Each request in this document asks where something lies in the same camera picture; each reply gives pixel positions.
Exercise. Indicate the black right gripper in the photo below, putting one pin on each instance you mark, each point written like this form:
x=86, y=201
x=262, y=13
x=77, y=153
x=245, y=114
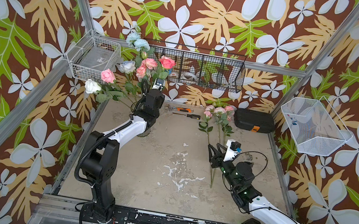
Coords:
x=217, y=160

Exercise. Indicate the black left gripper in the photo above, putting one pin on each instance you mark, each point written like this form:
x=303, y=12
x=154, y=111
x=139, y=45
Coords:
x=160, y=101

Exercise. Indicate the single pink rose stem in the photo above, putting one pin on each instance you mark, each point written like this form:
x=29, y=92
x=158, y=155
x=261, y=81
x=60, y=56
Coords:
x=204, y=125

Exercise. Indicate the pale pink carnation stem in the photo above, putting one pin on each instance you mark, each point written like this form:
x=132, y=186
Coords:
x=219, y=114

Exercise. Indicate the pink rose cluster stem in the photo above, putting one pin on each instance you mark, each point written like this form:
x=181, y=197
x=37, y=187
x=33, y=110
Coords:
x=226, y=127

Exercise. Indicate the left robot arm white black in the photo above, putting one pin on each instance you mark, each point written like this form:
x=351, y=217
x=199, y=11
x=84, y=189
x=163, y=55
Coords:
x=99, y=158

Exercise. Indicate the clear ribbed glass vase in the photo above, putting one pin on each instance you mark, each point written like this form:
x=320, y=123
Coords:
x=145, y=133

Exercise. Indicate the pink rose bunch in vase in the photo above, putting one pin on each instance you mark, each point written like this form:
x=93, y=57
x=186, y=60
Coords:
x=131, y=75

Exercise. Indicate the orange black adjustable wrench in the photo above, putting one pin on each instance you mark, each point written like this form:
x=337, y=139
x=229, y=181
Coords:
x=179, y=109

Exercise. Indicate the black yellow screwdriver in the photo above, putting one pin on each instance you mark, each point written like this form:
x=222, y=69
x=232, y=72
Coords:
x=191, y=116

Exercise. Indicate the black zip case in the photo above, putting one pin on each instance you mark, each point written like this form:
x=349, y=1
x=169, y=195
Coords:
x=254, y=121

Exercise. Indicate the white rose stem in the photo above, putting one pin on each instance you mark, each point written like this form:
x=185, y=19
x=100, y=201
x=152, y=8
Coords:
x=102, y=92

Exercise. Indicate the pink rose stem left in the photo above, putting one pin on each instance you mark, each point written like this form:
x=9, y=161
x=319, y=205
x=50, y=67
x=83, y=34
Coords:
x=109, y=81

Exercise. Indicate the light blue flower stem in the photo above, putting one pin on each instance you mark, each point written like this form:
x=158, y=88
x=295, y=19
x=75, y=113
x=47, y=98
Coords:
x=134, y=40

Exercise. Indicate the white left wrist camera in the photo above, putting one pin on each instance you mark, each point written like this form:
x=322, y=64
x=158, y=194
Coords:
x=158, y=84

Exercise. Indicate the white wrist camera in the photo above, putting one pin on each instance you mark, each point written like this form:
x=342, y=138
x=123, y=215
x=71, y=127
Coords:
x=233, y=150
x=158, y=84

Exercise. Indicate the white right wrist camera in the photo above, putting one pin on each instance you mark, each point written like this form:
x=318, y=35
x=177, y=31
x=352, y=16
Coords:
x=233, y=150

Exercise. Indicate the black wire wall basket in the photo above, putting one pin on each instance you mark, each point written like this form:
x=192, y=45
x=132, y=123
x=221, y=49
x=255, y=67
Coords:
x=203, y=67

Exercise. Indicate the white wire basket left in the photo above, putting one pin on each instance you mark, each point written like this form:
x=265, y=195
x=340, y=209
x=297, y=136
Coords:
x=91, y=56

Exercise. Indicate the white wire basket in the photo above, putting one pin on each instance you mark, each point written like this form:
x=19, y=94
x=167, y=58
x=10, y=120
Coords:
x=91, y=56
x=315, y=126

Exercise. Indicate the white wire basket right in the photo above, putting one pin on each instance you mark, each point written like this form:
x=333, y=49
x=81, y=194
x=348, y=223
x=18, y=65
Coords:
x=315, y=126

